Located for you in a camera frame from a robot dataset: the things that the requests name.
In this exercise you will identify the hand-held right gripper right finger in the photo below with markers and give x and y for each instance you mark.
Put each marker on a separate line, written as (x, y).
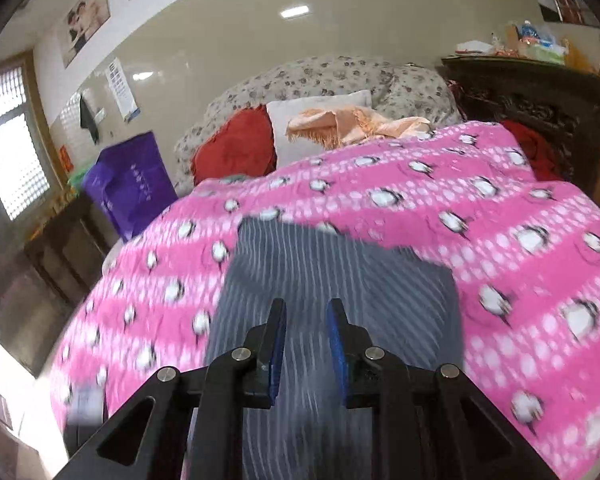
(337, 350)

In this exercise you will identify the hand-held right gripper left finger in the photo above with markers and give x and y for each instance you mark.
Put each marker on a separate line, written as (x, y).
(277, 355)

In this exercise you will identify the grey striped shirt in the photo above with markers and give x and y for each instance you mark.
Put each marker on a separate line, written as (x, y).
(305, 270)

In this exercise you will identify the dark wooden side cabinet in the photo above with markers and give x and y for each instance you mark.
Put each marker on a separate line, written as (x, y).
(65, 250)

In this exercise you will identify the pink penguin print blanket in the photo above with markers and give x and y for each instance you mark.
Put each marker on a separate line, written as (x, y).
(430, 210)

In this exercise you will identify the red pillow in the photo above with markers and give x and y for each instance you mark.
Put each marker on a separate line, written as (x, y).
(235, 145)

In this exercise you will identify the purple tote bag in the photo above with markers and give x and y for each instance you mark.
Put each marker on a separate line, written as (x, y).
(130, 185)

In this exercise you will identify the white pillow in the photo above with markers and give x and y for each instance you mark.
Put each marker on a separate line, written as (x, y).
(280, 130)

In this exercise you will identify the peach fringed shawl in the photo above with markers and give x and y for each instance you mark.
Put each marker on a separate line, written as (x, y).
(350, 125)

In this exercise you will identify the green cloth bundle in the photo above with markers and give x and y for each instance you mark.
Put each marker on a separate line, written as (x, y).
(82, 176)

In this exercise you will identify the lattice window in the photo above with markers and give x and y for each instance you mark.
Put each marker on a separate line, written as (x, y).
(15, 160)

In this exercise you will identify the floral quilt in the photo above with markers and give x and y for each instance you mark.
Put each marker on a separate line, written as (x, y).
(330, 75)

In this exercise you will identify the red cloth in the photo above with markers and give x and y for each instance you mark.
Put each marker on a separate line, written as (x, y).
(535, 150)

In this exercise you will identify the dark hanging cloth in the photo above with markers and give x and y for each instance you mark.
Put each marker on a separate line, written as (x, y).
(90, 120)

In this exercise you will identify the plastic water bottle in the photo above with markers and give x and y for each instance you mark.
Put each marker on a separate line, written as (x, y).
(528, 31)

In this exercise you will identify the yellow bag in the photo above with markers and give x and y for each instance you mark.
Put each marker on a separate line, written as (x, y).
(577, 57)

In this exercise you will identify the red wall decoration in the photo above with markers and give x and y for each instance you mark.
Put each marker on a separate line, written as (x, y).
(66, 158)

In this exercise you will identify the wall calendar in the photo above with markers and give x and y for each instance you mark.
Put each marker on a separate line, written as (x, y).
(121, 85)

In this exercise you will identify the wall poster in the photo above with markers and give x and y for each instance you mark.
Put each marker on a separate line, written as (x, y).
(85, 20)

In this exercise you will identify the red wall picture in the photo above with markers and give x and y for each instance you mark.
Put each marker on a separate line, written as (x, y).
(577, 7)

